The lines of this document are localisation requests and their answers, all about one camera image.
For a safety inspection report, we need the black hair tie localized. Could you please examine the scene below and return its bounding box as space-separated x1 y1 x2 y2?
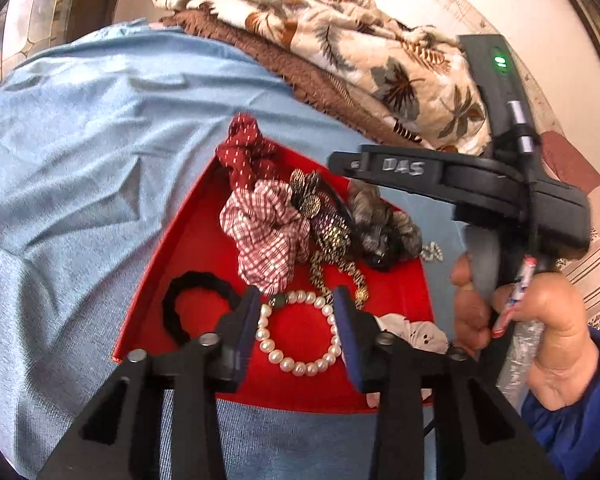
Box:
161 270 243 346

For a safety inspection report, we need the white cherry print scrunchie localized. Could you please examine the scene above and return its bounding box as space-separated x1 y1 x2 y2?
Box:
367 312 451 406

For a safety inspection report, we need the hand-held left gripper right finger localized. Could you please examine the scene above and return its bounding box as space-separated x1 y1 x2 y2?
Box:
332 285 563 480

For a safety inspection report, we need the brown fuzzy blanket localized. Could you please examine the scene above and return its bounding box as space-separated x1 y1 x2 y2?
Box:
160 10 431 148

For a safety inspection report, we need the light blue cloth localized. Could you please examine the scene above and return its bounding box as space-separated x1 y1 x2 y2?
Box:
0 17 461 480

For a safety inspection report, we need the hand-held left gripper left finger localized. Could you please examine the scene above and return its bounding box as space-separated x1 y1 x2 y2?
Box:
37 285 263 480

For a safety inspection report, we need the red polka dot scrunchie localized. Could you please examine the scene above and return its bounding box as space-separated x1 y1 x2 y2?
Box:
216 114 281 191

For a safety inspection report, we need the gold black chain necklace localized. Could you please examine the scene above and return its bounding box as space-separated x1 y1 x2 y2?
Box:
287 169 371 311

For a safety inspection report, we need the red tray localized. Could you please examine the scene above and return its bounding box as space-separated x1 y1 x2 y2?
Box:
111 147 436 413

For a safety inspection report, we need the brown organza scrunchie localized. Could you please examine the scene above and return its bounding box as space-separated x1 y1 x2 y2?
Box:
347 180 423 272

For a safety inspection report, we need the floral leaf quilt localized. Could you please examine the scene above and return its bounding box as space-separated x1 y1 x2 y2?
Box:
152 0 491 156

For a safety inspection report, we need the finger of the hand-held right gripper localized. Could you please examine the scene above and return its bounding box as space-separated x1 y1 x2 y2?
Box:
327 144 448 193

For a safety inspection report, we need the red white plaid scrunchie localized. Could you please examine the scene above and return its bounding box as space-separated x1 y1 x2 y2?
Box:
219 180 313 296

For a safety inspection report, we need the person's right forearm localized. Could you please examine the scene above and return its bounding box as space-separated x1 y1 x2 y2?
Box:
520 327 600 480

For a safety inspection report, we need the black cable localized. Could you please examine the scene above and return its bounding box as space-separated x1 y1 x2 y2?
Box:
507 101 543 271

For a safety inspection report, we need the white pearl bracelet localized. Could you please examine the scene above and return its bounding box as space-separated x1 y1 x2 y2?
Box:
256 290 343 377

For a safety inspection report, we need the person's right hand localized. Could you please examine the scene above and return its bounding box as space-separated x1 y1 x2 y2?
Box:
449 254 593 413

